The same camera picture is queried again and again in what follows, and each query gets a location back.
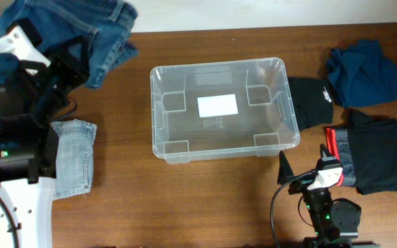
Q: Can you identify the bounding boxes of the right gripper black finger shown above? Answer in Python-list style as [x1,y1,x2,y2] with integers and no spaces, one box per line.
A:
[277,151,294,185]
[320,143,334,159]

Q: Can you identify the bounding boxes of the black shorts red grey waistband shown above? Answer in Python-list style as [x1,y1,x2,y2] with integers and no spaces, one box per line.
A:
[325,110,397,195]

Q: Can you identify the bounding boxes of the dark blue jeans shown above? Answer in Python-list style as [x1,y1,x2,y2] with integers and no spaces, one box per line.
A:
[0,0,138,89]

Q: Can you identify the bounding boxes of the navy blue shirt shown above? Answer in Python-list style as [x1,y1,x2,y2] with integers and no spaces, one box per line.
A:
[326,40,397,108]

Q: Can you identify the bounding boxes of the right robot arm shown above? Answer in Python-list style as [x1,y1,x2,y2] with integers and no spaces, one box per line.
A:
[272,144,343,247]

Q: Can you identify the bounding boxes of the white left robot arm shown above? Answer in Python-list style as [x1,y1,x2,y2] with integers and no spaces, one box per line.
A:
[0,19,90,247]

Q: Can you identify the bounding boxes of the black folded shirt white logo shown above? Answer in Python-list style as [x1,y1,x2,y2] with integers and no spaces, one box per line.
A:
[288,77,334,131]

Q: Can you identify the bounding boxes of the white label in bin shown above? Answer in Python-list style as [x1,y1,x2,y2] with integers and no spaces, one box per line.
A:
[197,94,238,118]

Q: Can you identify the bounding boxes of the light blue folded jeans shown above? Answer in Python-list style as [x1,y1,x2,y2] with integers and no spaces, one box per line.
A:
[51,119,97,200]

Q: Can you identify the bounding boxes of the clear plastic storage bin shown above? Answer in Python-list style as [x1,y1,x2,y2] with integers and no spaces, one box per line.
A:
[150,57,301,164]

